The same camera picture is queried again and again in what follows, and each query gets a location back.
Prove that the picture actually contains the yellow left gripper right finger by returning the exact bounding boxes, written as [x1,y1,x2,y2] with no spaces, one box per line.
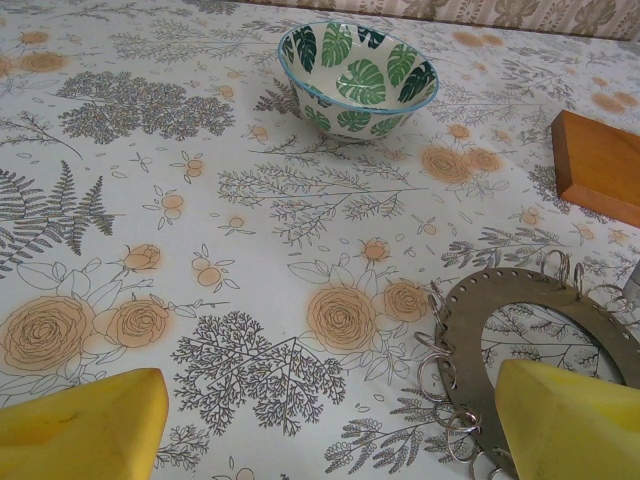
[493,358,640,480]

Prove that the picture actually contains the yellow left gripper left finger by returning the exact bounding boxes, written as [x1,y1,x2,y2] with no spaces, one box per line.
[0,368,169,480]

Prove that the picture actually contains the metal ring plate with keyrings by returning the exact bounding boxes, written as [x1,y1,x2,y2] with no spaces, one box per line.
[414,248,640,480]

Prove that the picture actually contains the floral print tablecloth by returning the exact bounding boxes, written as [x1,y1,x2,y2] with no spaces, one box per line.
[0,0,640,480]

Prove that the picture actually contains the green leaf print bowl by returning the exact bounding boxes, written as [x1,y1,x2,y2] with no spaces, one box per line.
[277,20,440,142]

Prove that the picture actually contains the gold wire hook stand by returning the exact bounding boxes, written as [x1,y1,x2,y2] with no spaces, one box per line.
[551,109,640,229]

